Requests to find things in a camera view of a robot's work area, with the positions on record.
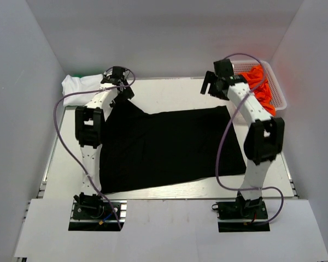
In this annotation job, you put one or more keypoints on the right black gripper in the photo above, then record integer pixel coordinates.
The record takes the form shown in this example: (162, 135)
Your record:
(210, 78)

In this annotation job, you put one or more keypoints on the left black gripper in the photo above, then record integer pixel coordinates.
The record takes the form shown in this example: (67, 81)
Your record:
(128, 93)

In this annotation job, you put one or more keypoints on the black t-shirt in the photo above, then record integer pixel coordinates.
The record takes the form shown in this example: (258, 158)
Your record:
(141, 150)

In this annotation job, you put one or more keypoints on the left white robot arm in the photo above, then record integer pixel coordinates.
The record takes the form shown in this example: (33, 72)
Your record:
(90, 122)

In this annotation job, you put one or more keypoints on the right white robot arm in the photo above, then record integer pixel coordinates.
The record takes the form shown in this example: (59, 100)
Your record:
(264, 140)

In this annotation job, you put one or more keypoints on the white plastic mesh basket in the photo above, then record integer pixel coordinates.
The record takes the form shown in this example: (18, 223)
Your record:
(278, 100)

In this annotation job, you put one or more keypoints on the orange crumpled t-shirt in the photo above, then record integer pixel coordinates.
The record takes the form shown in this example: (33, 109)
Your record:
(263, 92)

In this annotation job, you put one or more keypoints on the green folded t-shirt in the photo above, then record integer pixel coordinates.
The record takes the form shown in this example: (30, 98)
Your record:
(79, 75)

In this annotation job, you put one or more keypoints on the white folded t-shirt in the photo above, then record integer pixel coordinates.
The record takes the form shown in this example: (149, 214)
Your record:
(75, 84)

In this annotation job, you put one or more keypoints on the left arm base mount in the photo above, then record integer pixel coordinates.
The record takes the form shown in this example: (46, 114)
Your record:
(97, 218)

